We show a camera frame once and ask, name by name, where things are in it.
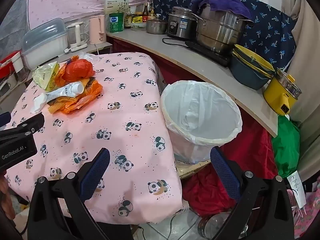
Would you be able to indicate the pink electric kettle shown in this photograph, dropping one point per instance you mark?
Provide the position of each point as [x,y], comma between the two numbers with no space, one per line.
[97,30]

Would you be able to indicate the cluster of condiment bottles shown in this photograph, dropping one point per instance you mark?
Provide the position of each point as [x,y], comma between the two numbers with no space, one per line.
[137,17]

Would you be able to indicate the pink dotted curtain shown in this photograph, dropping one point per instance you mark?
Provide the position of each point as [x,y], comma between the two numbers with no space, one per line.
[75,2]

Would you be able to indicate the small steel pot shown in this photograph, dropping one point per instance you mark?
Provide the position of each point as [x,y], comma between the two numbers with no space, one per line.
[156,26]

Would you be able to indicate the navy palm print cloth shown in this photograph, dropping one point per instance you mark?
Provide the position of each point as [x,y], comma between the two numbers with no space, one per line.
[270,30]

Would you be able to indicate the yellow rimmed blue basin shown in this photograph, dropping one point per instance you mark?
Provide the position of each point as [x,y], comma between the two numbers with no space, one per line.
[260,58]

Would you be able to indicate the pink panda print cloth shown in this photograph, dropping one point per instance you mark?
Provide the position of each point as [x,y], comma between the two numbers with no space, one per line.
[125,105]

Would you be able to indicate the white lined waste bin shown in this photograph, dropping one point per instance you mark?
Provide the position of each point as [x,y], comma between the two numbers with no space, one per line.
[200,115]

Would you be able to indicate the red box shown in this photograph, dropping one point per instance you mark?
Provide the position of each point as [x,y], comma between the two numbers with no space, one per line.
[8,65]

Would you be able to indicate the orange waffle pattern wrapper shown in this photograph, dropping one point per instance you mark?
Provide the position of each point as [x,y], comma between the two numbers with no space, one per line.
[67,105]

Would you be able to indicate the white glass kettle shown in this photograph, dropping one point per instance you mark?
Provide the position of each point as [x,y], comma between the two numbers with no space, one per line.
[76,36]

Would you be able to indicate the white plant print box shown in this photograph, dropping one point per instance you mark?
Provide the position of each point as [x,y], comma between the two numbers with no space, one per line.
[116,2]

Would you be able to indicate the white paper tag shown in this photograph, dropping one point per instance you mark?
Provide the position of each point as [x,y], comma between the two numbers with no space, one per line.
[297,190]

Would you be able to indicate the green tin can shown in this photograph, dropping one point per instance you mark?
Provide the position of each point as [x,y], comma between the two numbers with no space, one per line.
[116,22]

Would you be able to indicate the white paper tissue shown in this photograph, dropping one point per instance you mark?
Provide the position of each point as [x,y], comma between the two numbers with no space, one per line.
[38,103]

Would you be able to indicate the person's left hand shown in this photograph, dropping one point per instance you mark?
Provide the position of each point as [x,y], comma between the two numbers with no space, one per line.
[6,195]

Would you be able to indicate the white container with clear lid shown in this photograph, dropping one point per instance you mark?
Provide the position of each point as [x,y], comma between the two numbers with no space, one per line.
[45,42]

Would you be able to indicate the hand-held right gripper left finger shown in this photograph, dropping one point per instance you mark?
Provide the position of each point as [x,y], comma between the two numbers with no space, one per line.
[96,175]

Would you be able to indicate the silver foil pouch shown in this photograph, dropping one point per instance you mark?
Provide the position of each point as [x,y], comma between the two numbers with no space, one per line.
[62,92]

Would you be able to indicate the purple towel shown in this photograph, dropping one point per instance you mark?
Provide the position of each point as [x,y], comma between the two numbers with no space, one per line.
[222,2]

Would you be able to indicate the green cloth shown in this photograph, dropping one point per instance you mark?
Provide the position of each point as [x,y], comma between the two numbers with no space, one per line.
[285,145]

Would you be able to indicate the pale wooden board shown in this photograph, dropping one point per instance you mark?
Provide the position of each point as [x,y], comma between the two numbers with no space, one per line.
[190,170]

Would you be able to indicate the beige curtain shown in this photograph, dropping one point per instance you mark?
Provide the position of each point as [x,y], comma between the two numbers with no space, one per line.
[305,55]

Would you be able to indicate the pink floral cloth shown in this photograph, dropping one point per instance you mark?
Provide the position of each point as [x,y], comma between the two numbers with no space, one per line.
[310,217]

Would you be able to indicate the large blue basin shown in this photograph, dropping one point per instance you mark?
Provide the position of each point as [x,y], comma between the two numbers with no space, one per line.
[245,77]

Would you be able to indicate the green snack packet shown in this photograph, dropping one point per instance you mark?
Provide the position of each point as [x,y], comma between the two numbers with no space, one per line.
[46,76]

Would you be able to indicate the large steel steamer pot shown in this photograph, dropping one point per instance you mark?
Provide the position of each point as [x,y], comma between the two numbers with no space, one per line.
[220,32]

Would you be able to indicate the steel rice cooker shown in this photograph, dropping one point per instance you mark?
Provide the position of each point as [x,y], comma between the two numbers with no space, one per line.
[180,25]

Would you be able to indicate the black induction cooker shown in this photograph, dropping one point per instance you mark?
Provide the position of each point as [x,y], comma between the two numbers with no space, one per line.
[215,56]

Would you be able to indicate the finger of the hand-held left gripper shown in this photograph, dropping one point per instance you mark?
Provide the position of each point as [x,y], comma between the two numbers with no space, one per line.
[4,120]
[27,126]

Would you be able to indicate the yellow electric pot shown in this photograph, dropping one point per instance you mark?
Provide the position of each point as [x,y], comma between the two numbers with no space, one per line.
[275,95]

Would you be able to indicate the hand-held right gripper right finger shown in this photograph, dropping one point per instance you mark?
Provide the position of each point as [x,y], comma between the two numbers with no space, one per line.
[225,172]

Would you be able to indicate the red cloth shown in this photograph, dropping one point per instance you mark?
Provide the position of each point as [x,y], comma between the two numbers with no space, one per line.
[212,192]

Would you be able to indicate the clear plastic bottle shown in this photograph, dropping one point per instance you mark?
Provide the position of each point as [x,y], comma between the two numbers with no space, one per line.
[217,226]

